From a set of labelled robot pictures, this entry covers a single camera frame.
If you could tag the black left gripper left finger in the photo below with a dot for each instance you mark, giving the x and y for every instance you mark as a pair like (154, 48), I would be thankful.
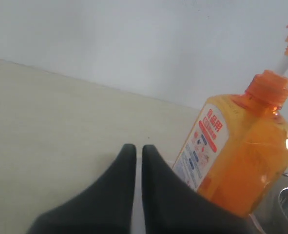
(105, 207)

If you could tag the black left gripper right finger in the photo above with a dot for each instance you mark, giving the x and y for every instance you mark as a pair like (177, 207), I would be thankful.
(171, 207)

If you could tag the orange dish soap pump bottle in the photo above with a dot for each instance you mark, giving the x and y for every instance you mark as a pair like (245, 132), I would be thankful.
(237, 147)

